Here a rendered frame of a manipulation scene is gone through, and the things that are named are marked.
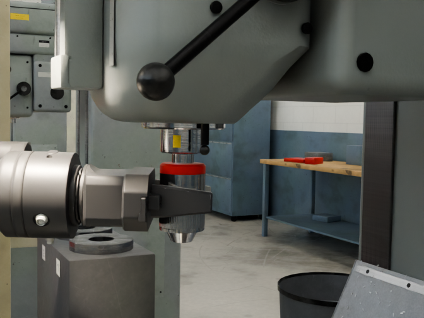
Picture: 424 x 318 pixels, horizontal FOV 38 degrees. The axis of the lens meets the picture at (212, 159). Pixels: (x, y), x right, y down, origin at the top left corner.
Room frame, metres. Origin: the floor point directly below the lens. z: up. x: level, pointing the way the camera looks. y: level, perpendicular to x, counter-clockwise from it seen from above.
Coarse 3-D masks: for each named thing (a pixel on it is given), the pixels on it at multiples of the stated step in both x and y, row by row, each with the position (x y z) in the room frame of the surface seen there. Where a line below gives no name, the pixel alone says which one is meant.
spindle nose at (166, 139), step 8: (160, 136) 0.62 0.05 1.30; (168, 136) 0.61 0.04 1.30; (184, 136) 0.60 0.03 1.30; (192, 136) 0.61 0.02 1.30; (200, 136) 0.61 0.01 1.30; (160, 144) 0.62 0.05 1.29; (168, 144) 0.61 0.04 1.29; (184, 144) 0.60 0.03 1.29; (192, 144) 0.61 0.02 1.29; (200, 144) 0.61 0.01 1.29; (168, 152) 0.61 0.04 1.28; (176, 152) 0.60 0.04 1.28; (184, 152) 0.60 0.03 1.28; (192, 152) 0.61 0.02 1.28
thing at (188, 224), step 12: (168, 180) 0.61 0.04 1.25; (180, 180) 0.60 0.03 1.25; (192, 180) 0.61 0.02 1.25; (204, 180) 0.62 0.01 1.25; (180, 216) 0.60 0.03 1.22; (192, 216) 0.61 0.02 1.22; (204, 216) 0.63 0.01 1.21; (168, 228) 0.61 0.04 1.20; (180, 228) 0.60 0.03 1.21; (192, 228) 0.61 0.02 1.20
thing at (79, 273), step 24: (72, 240) 0.84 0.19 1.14; (96, 240) 0.87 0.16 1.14; (120, 240) 0.85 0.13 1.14; (48, 264) 0.89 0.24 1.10; (72, 264) 0.78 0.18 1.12; (96, 264) 0.79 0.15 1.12; (120, 264) 0.81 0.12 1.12; (144, 264) 0.82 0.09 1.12; (48, 288) 0.89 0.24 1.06; (72, 288) 0.78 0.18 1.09; (96, 288) 0.79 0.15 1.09; (120, 288) 0.81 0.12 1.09; (144, 288) 0.82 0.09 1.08; (48, 312) 0.89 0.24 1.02; (72, 312) 0.78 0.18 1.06; (96, 312) 0.79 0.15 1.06; (120, 312) 0.81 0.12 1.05; (144, 312) 0.82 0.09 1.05
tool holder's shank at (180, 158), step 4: (172, 156) 0.62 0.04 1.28; (176, 156) 0.62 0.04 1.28; (180, 156) 0.62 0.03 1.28; (184, 156) 0.62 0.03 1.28; (188, 156) 0.62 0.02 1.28; (192, 156) 0.62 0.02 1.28; (172, 160) 0.62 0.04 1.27; (176, 160) 0.62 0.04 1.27; (180, 160) 0.62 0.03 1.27; (184, 160) 0.62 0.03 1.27; (188, 160) 0.62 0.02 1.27; (192, 160) 0.62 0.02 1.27
